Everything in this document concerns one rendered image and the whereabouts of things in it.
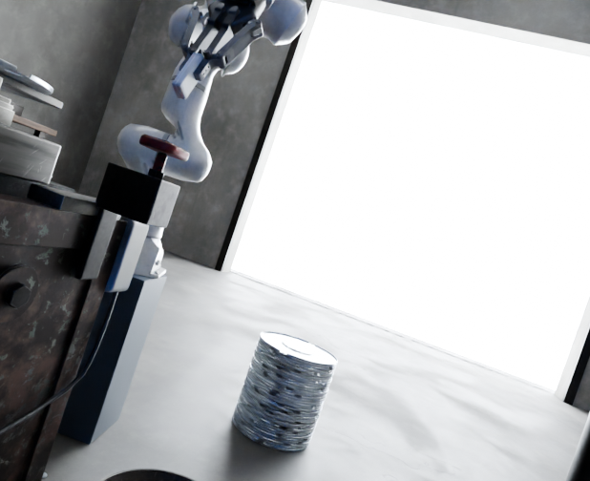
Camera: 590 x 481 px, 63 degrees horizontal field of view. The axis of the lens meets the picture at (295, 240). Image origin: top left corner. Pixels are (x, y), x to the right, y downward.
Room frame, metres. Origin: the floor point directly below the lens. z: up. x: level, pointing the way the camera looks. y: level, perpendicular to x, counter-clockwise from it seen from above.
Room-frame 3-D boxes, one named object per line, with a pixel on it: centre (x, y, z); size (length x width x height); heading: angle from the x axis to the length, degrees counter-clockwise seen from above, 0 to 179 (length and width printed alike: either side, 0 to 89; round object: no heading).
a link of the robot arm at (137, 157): (1.32, 0.45, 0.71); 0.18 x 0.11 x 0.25; 98
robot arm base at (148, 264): (1.37, 0.41, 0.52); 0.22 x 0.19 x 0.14; 177
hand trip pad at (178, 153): (0.74, 0.23, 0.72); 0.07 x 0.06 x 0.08; 166
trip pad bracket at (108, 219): (0.74, 0.25, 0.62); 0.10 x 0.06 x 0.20; 76
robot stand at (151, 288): (1.33, 0.42, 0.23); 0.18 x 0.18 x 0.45; 87
